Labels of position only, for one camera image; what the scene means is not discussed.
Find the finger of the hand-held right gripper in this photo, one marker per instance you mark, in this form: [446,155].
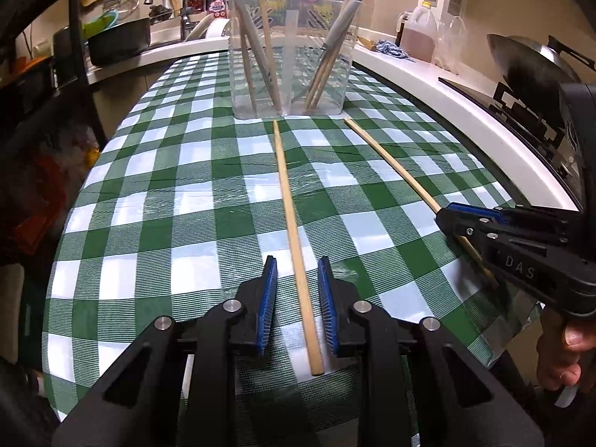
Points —
[468,230]
[479,213]

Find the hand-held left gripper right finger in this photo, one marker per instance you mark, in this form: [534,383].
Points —
[326,307]

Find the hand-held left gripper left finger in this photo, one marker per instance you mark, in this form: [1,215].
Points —
[268,307]

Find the clear plastic container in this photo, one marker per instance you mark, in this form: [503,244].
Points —
[293,84]

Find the person's right hand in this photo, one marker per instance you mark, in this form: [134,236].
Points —
[558,363]

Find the black gas stove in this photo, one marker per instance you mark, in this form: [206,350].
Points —
[521,116]

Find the green checked tablecloth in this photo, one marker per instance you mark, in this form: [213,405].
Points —
[186,195]

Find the dark wok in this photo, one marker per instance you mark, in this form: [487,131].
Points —
[531,60]

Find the clear plastic bottle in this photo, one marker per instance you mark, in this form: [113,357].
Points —
[449,46]

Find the blue cloth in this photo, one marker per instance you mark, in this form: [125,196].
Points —
[396,51]

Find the plastic oil jug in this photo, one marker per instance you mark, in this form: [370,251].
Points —
[419,37]

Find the wooden spatula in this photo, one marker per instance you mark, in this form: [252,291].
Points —
[365,44]

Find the white plate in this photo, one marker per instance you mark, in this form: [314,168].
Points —
[212,28]

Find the black frying pan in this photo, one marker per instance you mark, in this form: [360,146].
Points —
[118,42]

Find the pink soap bottle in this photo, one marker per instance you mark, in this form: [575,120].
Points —
[217,2]

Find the black shelf rack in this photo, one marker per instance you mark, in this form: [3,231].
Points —
[70,56]

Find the green bowl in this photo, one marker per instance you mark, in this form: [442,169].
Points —
[100,23]

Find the metal strainer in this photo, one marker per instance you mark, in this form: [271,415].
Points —
[129,5]

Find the orange container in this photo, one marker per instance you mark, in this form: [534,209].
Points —
[28,63]

